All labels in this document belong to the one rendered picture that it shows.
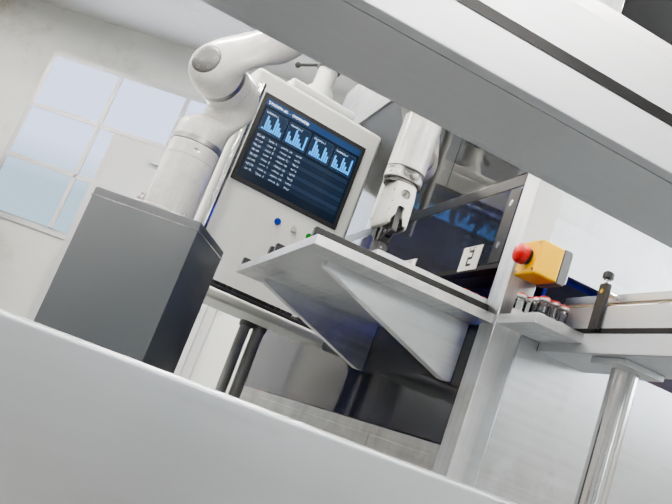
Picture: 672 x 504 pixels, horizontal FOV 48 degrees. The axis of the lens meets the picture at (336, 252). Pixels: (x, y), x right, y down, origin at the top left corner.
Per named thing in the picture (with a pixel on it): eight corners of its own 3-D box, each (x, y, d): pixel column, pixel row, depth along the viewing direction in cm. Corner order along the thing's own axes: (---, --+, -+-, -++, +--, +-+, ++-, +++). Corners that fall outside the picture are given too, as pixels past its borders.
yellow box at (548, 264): (541, 289, 151) (551, 256, 152) (563, 287, 144) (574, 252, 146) (511, 274, 149) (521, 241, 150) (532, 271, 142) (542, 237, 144)
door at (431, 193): (375, 229, 247) (431, 75, 260) (440, 206, 203) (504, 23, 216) (373, 228, 247) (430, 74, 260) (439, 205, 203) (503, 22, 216)
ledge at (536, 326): (552, 348, 152) (555, 339, 152) (595, 350, 140) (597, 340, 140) (496, 322, 148) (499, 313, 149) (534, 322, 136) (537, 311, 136)
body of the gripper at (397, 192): (427, 184, 155) (410, 234, 153) (407, 193, 165) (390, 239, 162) (396, 169, 153) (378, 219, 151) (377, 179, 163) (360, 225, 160)
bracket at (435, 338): (443, 381, 158) (462, 323, 161) (450, 382, 155) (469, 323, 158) (300, 321, 149) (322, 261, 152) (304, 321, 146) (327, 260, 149)
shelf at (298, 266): (386, 336, 218) (388, 329, 218) (523, 337, 152) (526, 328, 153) (235, 271, 205) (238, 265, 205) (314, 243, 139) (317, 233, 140)
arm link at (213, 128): (162, 131, 172) (202, 43, 177) (196, 165, 189) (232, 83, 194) (206, 142, 168) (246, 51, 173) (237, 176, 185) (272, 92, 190)
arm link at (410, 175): (431, 177, 156) (427, 190, 155) (413, 185, 164) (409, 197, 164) (397, 159, 154) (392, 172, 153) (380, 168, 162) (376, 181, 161)
